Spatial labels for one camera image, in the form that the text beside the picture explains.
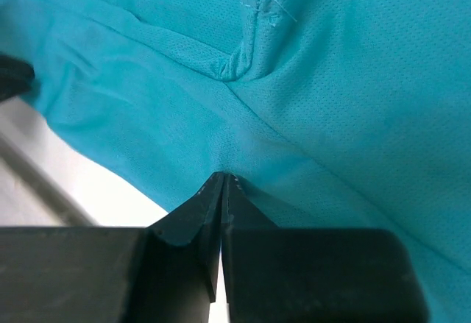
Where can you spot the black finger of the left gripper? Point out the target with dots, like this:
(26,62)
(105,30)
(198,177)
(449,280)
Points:
(16,77)

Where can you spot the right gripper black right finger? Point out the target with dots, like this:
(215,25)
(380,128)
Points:
(283,274)

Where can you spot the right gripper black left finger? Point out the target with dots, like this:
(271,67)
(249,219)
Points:
(166,272)

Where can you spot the teal t shirt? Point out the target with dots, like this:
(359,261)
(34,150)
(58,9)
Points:
(346,113)

